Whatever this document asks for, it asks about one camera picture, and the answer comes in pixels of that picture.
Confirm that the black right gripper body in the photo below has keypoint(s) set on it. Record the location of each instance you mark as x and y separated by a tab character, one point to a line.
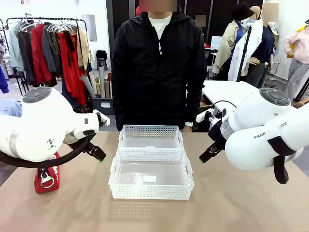
217	134

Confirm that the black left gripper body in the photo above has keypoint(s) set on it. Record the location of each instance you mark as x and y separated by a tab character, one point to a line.
89	147

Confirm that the red Campus zipper pouch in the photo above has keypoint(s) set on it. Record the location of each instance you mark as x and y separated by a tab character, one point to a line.
46	187

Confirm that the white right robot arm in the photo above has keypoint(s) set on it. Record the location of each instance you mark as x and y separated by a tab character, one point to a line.
260	120

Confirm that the person's left forearm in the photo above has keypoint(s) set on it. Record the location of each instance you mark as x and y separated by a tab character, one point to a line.
196	101

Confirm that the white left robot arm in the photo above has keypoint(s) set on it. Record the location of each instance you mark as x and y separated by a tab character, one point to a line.
43	125

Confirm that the person's right forearm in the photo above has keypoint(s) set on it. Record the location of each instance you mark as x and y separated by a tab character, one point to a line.
120	104

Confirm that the person's left hand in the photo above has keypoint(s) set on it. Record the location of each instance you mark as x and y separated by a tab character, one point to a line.
187	129

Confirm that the silver wristwatch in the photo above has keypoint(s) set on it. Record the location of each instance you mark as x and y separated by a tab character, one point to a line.
188	124

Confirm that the white table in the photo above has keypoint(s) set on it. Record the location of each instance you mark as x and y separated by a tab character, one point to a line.
224	90

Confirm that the grey storage box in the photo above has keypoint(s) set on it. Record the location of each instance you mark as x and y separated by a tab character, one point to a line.
103	105

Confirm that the white perforated plastic basket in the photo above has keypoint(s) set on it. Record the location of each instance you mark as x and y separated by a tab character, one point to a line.
149	191
149	135

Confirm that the white rolled paper cone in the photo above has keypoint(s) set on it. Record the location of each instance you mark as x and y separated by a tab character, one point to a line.
88	85

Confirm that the tall grey cardboard tube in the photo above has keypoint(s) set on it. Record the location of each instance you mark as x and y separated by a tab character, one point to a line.
102	82

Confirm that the person in black jacket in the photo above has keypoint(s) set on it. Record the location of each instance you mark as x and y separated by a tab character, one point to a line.
157	79

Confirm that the black tripod pole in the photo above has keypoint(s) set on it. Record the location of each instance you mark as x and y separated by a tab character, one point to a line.
243	53

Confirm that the mannequin in beige trench coat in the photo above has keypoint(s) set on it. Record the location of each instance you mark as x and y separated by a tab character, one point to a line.
227	48

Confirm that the light blue shirt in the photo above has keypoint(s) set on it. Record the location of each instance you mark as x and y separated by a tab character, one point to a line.
9	108

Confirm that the black stool with bag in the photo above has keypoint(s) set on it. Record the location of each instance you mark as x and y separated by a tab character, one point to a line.
101	59

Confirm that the mannequin in white shirt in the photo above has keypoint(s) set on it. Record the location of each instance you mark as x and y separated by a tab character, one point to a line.
251	48

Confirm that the mannequin in navy top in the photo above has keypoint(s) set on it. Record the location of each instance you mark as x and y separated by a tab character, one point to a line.
265	53

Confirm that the beige hanging garment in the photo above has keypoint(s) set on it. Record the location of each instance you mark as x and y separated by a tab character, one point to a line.
83	48

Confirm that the grey hanging coat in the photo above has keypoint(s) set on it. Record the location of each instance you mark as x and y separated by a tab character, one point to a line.
49	53

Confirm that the red hanging jacket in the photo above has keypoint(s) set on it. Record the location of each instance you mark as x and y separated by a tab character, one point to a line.
39	55

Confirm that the royal blue garment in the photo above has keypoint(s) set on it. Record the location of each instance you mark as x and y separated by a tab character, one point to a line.
3	82

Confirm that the dark grey hanging garment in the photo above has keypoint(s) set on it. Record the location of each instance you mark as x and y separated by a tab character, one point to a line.
26	58

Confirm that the figure in pink sweater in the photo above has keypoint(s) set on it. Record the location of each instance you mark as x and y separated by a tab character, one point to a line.
299	55

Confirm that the pale blue hanging jacket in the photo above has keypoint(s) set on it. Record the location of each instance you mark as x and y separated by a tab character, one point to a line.
14	48

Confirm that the black bucket hat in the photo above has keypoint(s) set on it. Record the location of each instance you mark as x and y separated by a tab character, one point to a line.
241	12

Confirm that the black clothes rack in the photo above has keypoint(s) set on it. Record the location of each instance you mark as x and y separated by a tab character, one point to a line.
48	19

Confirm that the red cap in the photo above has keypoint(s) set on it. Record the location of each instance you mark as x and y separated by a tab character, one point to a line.
137	10

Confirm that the left arm white camera box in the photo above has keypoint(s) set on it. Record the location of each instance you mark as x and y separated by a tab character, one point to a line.
84	134

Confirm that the left arm white camera bracket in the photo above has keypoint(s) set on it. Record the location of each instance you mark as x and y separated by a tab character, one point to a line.
102	118

